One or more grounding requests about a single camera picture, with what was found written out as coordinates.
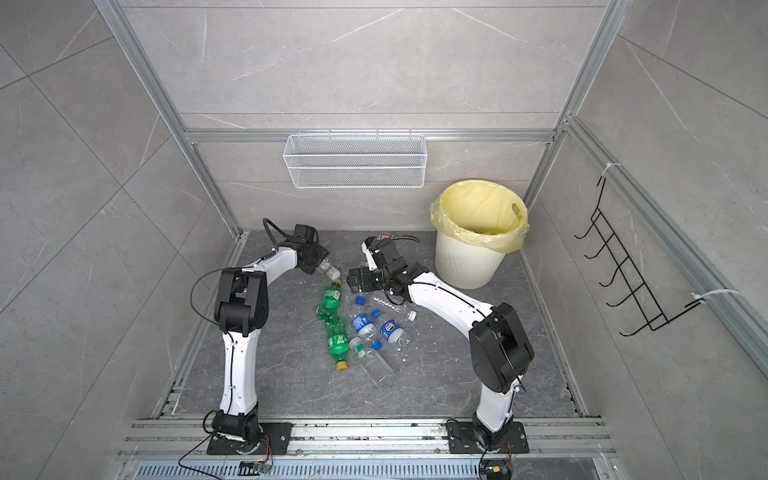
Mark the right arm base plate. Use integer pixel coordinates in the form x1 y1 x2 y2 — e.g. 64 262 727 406
444 418 530 455

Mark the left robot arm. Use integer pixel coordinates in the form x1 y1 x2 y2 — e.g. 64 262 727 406
212 224 328 443

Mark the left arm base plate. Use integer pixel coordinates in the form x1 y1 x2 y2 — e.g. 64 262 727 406
206 422 293 456

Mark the aluminium front rail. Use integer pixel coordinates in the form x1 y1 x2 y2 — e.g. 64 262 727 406
112 417 626 479

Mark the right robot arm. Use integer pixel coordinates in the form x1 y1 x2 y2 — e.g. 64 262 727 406
346 236 534 453

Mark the white wire mesh basket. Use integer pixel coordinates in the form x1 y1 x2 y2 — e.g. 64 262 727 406
283 133 428 189

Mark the blue label bottle centre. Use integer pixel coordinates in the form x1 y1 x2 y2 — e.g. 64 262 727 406
352 295 383 350

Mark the Pepsi blue label bottle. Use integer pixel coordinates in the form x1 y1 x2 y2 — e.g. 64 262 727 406
371 309 410 353

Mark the yellow bin liner bag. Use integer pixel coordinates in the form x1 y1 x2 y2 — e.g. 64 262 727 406
430 179 530 254

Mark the black wire hook rack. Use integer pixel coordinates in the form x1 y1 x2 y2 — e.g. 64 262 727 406
574 177 739 338

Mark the white plastic waste bin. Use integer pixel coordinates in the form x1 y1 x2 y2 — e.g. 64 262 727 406
435 232 505 290

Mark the clear crushed bottle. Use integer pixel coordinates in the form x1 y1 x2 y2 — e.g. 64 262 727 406
370 292 417 321

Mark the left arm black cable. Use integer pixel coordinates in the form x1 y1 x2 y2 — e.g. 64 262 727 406
176 217 301 480

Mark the green Sprite bottle yellow cap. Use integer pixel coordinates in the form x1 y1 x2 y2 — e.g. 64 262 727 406
325 316 349 371

